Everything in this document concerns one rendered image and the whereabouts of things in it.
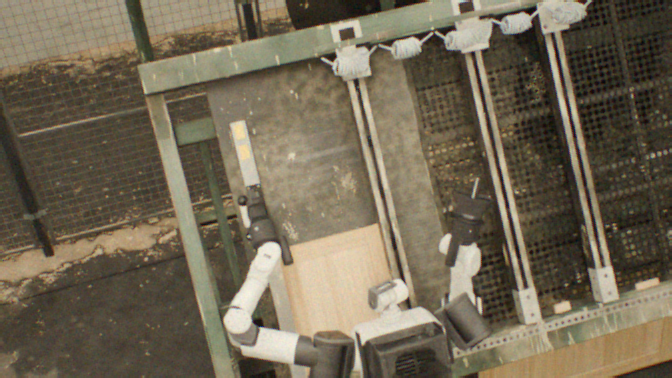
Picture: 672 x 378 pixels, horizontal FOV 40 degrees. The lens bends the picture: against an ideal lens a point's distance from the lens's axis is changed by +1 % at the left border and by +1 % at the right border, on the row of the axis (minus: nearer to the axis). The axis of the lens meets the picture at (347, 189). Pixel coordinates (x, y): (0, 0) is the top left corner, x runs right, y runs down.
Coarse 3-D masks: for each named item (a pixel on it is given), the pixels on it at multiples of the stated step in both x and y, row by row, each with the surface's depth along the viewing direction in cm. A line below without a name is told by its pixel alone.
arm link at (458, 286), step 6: (456, 282) 298; (462, 282) 297; (468, 282) 298; (456, 288) 300; (462, 288) 299; (468, 288) 300; (444, 294) 307; (450, 294) 306; (456, 294) 301; (468, 294) 301; (450, 300) 305; (474, 300) 304
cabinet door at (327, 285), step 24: (312, 240) 318; (336, 240) 319; (360, 240) 320; (312, 264) 318; (336, 264) 319; (360, 264) 321; (384, 264) 322; (288, 288) 316; (312, 288) 318; (336, 288) 320; (360, 288) 321; (312, 312) 318; (336, 312) 320; (360, 312) 321; (312, 336) 318
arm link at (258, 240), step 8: (264, 232) 290; (272, 232) 291; (256, 240) 289; (264, 240) 289; (272, 240) 290; (280, 240) 292; (256, 248) 291; (288, 248) 291; (288, 256) 289; (280, 264) 292; (288, 264) 290; (272, 272) 291
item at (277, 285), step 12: (240, 144) 309; (240, 156) 309; (252, 156) 310; (252, 168) 310; (252, 180) 310; (276, 276) 313; (276, 288) 313; (276, 300) 313; (288, 300) 314; (276, 312) 314; (288, 312) 314; (288, 324) 314; (300, 372) 316
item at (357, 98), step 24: (360, 48) 297; (360, 72) 309; (360, 96) 316; (360, 120) 314; (360, 144) 317; (384, 168) 316; (384, 192) 316; (384, 216) 317; (384, 240) 317; (408, 288) 319
